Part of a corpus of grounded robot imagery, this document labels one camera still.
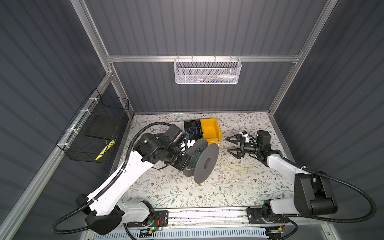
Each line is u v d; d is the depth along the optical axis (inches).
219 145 40.1
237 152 32.4
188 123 43.3
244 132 33.2
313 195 32.8
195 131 39.0
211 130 42.7
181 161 21.7
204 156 23.5
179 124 41.6
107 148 27.3
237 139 29.3
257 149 28.3
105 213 15.0
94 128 29.4
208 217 29.6
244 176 34.3
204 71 48.6
